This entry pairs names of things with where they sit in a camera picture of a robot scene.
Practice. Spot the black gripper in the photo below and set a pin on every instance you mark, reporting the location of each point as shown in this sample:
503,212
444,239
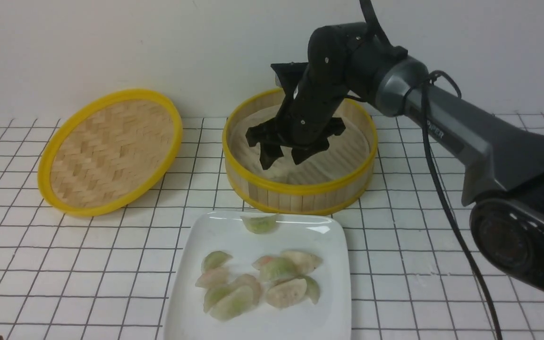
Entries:
305,119

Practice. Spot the green dumpling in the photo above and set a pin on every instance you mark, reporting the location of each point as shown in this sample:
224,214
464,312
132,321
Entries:
277,269
260,224

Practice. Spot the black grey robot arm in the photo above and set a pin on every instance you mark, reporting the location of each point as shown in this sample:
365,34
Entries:
504,165

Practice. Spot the green dumpling on plate rim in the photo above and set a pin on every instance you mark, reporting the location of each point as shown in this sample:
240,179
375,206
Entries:
260,224

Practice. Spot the pale pink dumpling plate right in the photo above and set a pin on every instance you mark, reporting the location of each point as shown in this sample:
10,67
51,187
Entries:
304,262

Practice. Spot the pink orange dumpling plate centre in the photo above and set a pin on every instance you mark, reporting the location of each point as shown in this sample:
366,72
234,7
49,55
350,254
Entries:
263,260

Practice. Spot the white square plate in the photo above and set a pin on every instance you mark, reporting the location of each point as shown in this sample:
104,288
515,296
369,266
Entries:
329,319

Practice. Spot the green dumpling plate upper left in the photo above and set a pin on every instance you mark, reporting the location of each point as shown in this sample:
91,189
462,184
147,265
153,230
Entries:
214,259

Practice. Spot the green dumpling plate far right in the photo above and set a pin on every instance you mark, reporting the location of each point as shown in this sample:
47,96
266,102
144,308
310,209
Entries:
312,289

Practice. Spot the pale dumpling plate lower right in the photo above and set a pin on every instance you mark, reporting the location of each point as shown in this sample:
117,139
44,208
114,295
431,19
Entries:
286,294

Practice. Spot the pink dumpling plate left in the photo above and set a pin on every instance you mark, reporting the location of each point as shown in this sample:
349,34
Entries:
212,278

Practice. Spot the green dumpling plate lower left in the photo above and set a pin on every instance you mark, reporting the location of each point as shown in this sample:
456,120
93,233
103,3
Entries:
214,295

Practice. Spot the pale green dumpling plate bottom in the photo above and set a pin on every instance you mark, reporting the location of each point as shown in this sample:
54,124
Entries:
236,303

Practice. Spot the yellow rimmed bamboo steamer basket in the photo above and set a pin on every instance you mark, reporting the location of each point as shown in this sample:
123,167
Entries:
272,197

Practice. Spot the white steamer liner paper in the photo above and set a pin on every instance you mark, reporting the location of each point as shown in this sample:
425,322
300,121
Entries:
346,152

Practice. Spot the pink dumpling behind bottom one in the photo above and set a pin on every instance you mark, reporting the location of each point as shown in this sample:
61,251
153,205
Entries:
252,282

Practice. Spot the yellow rimmed bamboo steamer lid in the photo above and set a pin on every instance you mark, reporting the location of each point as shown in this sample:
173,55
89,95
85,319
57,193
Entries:
110,152

